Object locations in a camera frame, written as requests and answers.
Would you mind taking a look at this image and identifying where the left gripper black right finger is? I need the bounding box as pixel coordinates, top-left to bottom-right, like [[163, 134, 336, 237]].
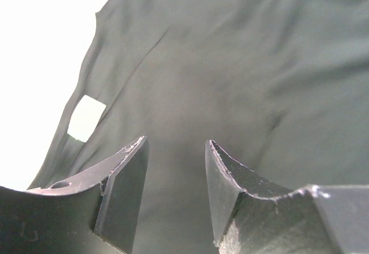
[[205, 140, 368, 253]]

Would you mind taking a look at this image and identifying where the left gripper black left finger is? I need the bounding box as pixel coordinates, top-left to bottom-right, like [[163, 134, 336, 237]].
[[1, 136, 149, 254]]

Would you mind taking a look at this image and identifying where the black t shirt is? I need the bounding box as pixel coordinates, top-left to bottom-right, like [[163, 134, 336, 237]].
[[31, 0, 368, 253]]

